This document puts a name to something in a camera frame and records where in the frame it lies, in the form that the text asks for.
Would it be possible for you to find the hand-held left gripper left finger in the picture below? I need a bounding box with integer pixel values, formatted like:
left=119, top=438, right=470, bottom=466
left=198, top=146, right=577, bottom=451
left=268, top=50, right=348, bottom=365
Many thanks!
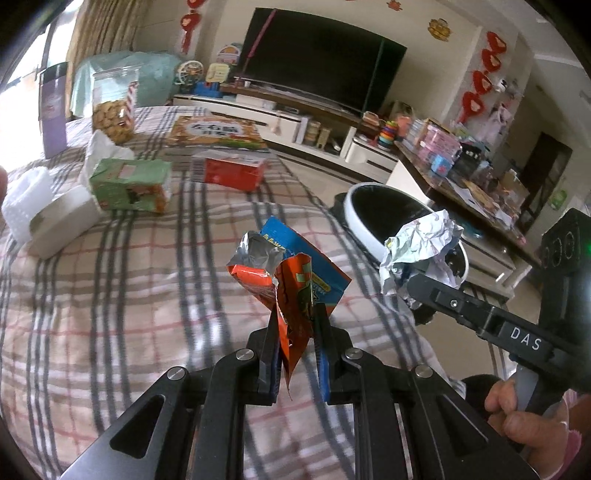
left=60, top=314, right=282, bottom=480

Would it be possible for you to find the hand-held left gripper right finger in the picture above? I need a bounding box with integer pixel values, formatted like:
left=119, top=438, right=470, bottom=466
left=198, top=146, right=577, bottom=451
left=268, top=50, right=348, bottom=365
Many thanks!
left=314, top=307, right=541, bottom=480

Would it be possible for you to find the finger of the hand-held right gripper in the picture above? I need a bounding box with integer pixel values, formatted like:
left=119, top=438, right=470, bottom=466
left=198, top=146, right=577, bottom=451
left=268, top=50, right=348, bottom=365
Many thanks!
left=406, top=273, right=499, bottom=337

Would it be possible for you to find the silver foil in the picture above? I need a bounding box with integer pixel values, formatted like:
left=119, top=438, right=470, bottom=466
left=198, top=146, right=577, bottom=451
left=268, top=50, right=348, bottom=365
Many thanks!
left=379, top=210, right=465, bottom=296

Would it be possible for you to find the orange snack wrapper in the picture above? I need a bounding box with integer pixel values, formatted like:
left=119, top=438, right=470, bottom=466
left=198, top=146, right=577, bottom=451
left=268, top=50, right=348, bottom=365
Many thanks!
left=226, top=216, right=352, bottom=400

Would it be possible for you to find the white trash bin black bag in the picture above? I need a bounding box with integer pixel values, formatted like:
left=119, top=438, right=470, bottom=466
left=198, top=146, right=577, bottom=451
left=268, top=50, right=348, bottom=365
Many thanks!
left=333, top=182, right=469, bottom=289

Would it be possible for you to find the person's right hand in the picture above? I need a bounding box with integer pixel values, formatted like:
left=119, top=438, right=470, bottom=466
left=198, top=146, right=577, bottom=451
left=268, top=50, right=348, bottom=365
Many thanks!
left=485, top=378, right=573, bottom=457

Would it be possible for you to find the dark wooden door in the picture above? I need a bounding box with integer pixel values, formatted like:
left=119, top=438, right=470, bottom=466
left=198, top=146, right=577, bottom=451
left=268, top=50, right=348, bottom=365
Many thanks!
left=522, top=134, right=573, bottom=232

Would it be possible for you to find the pink storage box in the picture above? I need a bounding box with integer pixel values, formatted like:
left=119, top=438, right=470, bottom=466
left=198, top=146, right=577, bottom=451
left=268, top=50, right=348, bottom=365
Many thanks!
left=418, top=122, right=462, bottom=162

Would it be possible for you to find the red carton box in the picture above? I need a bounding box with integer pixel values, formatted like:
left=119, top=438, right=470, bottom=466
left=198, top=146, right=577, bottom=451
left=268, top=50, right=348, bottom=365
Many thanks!
left=191, top=150, right=269, bottom=192

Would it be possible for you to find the green carton box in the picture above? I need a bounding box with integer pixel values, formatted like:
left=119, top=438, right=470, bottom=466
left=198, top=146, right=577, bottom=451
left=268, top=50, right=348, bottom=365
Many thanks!
left=89, top=158, right=173, bottom=214

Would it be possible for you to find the white television cabinet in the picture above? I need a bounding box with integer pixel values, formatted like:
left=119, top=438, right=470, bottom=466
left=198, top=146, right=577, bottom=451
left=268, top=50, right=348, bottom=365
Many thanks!
left=173, top=83, right=400, bottom=174

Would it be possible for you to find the flat colourful snack box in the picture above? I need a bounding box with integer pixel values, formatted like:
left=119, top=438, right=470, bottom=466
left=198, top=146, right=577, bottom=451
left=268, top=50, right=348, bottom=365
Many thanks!
left=164, top=115, right=273, bottom=160

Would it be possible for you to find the white tissue box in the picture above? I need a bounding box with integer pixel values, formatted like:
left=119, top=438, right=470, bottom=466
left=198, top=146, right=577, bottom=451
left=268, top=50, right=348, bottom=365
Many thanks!
left=28, top=130, right=136, bottom=258

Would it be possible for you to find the black television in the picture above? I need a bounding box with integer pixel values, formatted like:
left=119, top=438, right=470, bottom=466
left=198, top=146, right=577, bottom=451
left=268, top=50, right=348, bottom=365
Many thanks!
left=235, top=7, right=408, bottom=116

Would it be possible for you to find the clear cookie jar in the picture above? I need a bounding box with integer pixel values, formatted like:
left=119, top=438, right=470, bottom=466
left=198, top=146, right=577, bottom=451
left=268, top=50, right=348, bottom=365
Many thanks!
left=91, top=66, right=140, bottom=146

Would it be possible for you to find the white foam fruit net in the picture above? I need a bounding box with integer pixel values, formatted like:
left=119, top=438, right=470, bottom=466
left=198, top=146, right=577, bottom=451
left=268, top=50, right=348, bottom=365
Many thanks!
left=1, top=166, right=61, bottom=243

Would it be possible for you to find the small white desk fan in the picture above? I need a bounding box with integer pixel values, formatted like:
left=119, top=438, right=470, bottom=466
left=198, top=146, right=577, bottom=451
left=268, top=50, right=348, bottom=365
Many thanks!
left=174, top=60, right=205, bottom=95

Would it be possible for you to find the teal covered sofa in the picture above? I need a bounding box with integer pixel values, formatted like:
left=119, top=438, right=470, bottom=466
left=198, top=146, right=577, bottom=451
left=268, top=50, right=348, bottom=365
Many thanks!
left=69, top=51, right=183, bottom=118

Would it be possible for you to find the colourful toy house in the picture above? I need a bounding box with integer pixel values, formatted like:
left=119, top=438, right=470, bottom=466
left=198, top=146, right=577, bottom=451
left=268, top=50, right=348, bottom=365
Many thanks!
left=217, top=42, right=243, bottom=65

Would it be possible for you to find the purple water bottle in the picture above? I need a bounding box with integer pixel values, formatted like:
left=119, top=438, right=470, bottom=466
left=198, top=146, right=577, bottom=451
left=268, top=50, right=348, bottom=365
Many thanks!
left=38, top=62, right=70, bottom=158

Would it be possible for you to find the beige curtain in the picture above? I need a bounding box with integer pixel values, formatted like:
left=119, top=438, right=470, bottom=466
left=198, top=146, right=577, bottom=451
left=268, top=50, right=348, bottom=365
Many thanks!
left=65, top=0, right=155, bottom=118

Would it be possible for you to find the stacking ring toy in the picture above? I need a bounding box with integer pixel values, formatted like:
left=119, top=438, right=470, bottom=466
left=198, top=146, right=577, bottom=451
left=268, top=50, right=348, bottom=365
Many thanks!
left=376, top=121, right=400, bottom=148

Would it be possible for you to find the red heart string decoration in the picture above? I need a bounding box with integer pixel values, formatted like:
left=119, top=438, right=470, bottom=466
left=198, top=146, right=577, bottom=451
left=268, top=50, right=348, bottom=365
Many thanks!
left=179, top=0, right=204, bottom=55
left=455, top=30, right=508, bottom=124

